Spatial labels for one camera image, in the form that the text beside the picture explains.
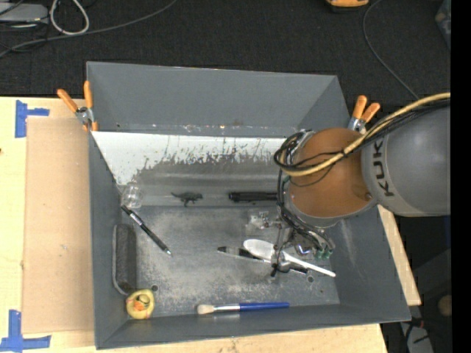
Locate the brown cardboard board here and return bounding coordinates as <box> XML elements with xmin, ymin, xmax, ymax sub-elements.
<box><xmin>21</xmin><ymin>117</ymin><xmax>97</xmax><ymax>335</ymax></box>

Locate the grey metal bin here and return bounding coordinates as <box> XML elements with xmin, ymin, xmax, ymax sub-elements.
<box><xmin>86</xmin><ymin>61</ymin><xmax>412</xmax><ymax>350</ymax></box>

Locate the black pen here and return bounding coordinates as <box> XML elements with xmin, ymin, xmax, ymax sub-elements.
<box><xmin>120</xmin><ymin>204</ymin><xmax>174</xmax><ymax>258</ymax></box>

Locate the clear plastic packet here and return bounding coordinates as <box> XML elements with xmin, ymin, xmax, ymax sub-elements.
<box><xmin>245</xmin><ymin>210</ymin><xmax>281</xmax><ymax>235</ymax></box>

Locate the black marker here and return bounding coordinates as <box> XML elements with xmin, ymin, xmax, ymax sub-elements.
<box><xmin>227</xmin><ymin>191</ymin><xmax>279</xmax><ymax>204</ymax></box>

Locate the dark toy dinosaur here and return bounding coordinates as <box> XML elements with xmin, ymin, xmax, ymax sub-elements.
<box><xmin>170</xmin><ymin>191</ymin><xmax>204</xmax><ymax>207</ymax></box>

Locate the blue-handled paintbrush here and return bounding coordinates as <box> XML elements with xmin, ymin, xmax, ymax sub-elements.
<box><xmin>195</xmin><ymin>302</ymin><xmax>291</xmax><ymax>316</ymax></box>

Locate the yellow rubber duck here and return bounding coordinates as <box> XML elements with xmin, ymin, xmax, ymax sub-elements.
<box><xmin>125</xmin><ymin>288</ymin><xmax>156</xmax><ymax>321</ymax></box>

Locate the black-handled brush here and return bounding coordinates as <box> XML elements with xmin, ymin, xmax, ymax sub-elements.
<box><xmin>216</xmin><ymin>246</ymin><xmax>308</xmax><ymax>276</ymax></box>

